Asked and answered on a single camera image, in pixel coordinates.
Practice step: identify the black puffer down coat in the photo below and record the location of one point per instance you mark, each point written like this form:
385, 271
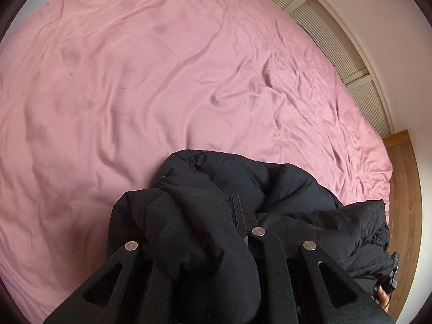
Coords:
241, 241

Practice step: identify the beige slatted headboard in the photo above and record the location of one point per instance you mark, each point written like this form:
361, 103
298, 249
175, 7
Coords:
339, 45

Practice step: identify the wooden bed side frame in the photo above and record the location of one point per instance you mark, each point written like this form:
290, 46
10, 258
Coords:
406, 215

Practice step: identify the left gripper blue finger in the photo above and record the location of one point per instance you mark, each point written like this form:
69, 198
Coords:
277, 300

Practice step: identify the person's right hand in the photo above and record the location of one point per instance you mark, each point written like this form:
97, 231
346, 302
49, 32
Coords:
382, 298

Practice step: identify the pink bed sheet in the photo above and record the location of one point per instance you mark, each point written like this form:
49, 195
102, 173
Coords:
95, 95

